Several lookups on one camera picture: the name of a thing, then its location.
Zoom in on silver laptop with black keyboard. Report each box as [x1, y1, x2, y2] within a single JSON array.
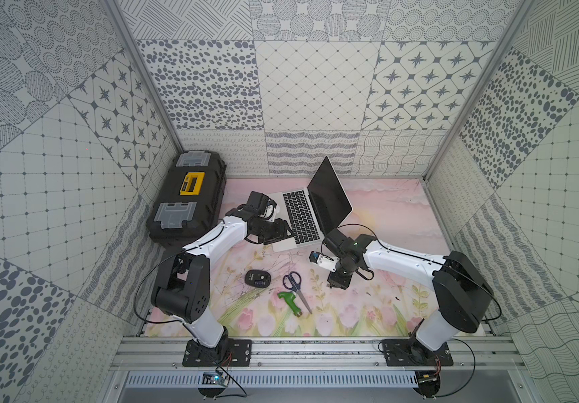
[[269, 157, 353, 253]]

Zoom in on black wireless mouse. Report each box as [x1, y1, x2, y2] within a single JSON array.
[[244, 270, 272, 289]]

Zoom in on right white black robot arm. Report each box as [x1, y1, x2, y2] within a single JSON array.
[[309, 228, 495, 353]]

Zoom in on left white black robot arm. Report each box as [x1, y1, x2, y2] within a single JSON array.
[[151, 191, 294, 356]]

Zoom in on green toy hammer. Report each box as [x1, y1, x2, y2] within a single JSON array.
[[277, 292, 303, 317]]

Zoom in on pink floral table mat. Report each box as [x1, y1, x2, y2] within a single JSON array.
[[142, 177, 487, 339]]

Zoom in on black toolbox with yellow latch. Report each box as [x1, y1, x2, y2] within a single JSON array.
[[147, 150, 226, 248]]

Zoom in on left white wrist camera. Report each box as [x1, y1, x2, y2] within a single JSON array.
[[262, 198, 277, 221]]

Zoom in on blue handled scissors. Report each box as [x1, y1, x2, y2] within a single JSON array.
[[283, 271, 312, 314]]

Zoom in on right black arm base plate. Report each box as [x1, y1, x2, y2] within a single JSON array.
[[378, 339, 454, 367]]

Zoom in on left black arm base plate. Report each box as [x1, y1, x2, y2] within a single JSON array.
[[182, 338, 252, 368]]

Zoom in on aluminium mounting rail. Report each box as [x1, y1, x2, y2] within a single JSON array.
[[110, 337, 525, 371]]

